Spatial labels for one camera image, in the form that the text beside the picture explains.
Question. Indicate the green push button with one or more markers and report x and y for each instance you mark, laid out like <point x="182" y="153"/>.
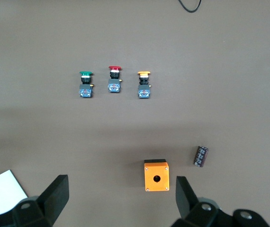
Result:
<point x="85" y="91"/>

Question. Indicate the yellow push button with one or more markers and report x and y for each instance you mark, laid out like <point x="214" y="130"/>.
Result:
<point x="144" y="91"/>

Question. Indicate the white drawer cabinet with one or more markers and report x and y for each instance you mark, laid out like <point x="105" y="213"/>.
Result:
<point x="2" y="191"/>

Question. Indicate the red push button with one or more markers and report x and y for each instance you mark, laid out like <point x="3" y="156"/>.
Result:
<point x="114" y="85"/>

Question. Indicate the small black connector block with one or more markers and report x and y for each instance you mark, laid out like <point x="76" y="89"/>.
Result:
<point x="200" y="156"/>

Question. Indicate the orange button box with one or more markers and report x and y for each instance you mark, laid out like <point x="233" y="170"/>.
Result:
<point x="156" y="170"/>

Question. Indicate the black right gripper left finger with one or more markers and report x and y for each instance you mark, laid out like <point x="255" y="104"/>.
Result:
<point x="54" y="198"/>

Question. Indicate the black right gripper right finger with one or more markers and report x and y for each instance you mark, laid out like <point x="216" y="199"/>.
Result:
<point x="187" y="201"/>

